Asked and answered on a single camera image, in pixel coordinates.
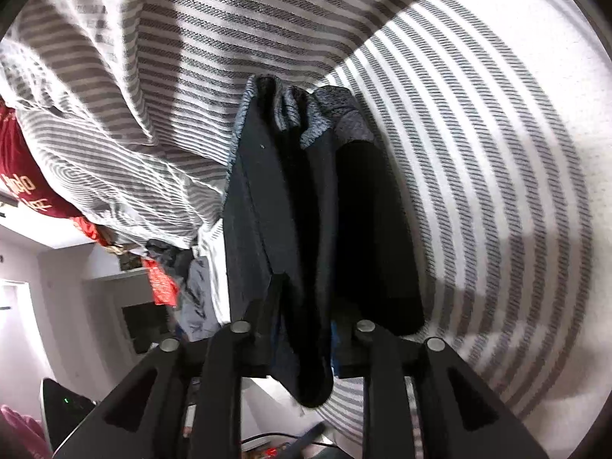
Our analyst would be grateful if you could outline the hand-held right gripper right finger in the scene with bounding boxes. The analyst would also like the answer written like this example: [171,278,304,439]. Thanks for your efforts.
[334,319,550,459]

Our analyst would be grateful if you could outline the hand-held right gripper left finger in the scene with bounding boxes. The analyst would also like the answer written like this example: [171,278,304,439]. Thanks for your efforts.
[52,272,284,459]

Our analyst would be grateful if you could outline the black pants with blue trim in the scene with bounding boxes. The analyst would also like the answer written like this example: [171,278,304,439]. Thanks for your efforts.
[222,73,426,408]

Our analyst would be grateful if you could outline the grey shirt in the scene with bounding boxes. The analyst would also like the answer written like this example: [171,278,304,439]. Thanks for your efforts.
[178,255,231,341]

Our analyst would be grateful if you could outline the red plastic bag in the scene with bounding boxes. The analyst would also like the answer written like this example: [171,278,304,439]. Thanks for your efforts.
[142,257,181,308]

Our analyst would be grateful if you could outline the dark grey cloth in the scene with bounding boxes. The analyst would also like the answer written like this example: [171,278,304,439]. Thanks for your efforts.
[145,238,194,275]

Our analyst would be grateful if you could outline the white cabinet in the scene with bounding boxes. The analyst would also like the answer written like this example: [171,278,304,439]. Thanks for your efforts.
[81,268,180,357]

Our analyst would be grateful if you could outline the black device with green light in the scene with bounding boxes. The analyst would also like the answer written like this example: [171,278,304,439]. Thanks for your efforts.
[42,377,99,459]

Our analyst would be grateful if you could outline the bright red cloth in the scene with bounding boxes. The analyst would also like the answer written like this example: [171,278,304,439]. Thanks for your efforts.
[71,216,112,246]

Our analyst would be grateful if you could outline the grey striped bed sheet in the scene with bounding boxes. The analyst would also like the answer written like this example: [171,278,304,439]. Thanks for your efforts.
[196,0,609,459]

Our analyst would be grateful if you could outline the pink cloth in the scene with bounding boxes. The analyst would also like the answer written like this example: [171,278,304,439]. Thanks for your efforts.
[0,404,52,459]

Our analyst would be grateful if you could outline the grey striped duvet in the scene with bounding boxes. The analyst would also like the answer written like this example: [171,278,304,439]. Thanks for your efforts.
[0,0,445,252]

